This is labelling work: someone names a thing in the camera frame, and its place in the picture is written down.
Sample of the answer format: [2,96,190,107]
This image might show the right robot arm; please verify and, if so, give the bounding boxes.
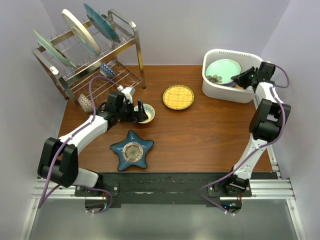
[220,61,292,197]

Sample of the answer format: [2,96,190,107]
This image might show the yellow patterned plate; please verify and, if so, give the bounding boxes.
[162,85,195,111]

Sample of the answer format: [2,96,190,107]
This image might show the white plastic bin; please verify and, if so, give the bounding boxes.
[202,49,263,104]

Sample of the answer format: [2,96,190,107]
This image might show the teal plate in rack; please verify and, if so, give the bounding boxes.
[83,3,121,43]

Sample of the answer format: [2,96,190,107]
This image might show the metal dish rack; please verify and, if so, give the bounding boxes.
[32,4,146,114]

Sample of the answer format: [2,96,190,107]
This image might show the purple cable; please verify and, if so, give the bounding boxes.
[37,76,123,214]
[199,64,291,215]

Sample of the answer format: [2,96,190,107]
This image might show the mint green flower plate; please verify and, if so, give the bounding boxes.
[205,58,242,85]

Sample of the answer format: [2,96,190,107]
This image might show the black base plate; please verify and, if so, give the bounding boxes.
[71,172,277,210]

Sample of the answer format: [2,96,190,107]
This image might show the grey patterned cup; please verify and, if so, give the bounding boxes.
[78,93,94,113]

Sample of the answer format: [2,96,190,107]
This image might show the blue zigzag bowl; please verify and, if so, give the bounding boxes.
[99,63,116,79]

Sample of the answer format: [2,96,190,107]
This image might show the purple plate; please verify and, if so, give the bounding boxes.
[223,82,236,88]

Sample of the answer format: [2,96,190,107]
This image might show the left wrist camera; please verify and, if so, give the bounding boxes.
[117,85,136,104]

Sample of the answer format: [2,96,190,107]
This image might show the aluminium rail frame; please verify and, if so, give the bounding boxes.
[18,92,307,240]

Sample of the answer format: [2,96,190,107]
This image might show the cream plate in rack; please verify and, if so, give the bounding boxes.
[61,9,101,56]

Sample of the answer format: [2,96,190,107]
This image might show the small daisy bowl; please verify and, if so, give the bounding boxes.
[138,103,156,124]

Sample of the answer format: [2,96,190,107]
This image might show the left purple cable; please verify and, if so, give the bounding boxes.
[37,76,123,214]

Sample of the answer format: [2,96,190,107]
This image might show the black dish under purple plate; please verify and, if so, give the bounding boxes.
[109,129,154,172]

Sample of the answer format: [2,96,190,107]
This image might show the green plate in rack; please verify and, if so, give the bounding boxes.
[33,29,77,69]

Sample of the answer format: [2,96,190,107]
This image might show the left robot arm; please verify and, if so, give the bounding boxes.
[37,91,148,196]

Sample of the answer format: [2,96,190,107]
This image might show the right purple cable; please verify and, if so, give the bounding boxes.
[199,64,291,215]

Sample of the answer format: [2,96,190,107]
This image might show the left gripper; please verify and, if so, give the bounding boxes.
[116,99,148,123]

